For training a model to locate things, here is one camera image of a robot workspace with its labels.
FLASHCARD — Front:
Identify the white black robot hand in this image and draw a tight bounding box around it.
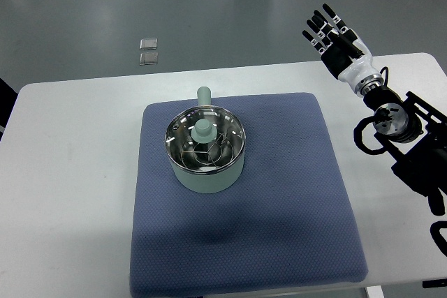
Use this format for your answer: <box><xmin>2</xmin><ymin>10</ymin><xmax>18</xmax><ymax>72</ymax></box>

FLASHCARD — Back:
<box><xmin>302</xmin><ymin>3</ymin><xmax>385</xmax><ymax>96</ymax></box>

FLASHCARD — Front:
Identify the glass lid green knob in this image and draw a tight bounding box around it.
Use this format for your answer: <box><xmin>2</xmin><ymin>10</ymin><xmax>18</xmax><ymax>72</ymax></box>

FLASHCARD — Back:
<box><xmin>165</xmin><ymin>105</ymin><xmax>246</xmax><ymax>175</ymax></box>

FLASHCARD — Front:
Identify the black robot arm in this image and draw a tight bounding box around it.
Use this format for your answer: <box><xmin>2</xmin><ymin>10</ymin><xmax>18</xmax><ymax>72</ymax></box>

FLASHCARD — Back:
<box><xmin>353</xmin><ymin>86</ymin><xmax>446</xmax><ymax>216</ymax></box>

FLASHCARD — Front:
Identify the green pot steel interior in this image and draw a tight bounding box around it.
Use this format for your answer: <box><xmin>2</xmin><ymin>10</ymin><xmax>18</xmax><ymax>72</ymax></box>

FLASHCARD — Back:
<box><xmin>170</xmin><ymin>87</ymin><xmax>244</xmax><ymax>194</ymax></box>

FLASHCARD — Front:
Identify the blue fabric mat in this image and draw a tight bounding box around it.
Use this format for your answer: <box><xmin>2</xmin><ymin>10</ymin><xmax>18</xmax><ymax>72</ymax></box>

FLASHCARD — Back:
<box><xmin>130</xmin><ymin>93</ymin><xmax>368</xmax><ymax>297</ymax></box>

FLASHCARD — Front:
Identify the upper floor metal plate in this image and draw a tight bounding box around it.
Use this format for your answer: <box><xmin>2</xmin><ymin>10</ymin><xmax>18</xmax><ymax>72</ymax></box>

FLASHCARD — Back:
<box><xmin>139</xmin><ymin>38</ymin><xmax>158</xmax><ymax>50</ymax></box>

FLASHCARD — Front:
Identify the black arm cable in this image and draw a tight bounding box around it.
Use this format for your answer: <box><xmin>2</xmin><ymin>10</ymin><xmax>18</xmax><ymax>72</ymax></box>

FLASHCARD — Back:
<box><xmin>353</xmin><ymin>115</ymin><xmax>387</xmax><ymax>155</ymax></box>

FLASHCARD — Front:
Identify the wire steamer rack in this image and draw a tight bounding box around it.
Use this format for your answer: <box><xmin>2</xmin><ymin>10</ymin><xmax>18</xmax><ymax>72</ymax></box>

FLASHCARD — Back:
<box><xmin>180</xmin><ymin>133</ymin><xmax>233</xmax><ymax>170</ymax></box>

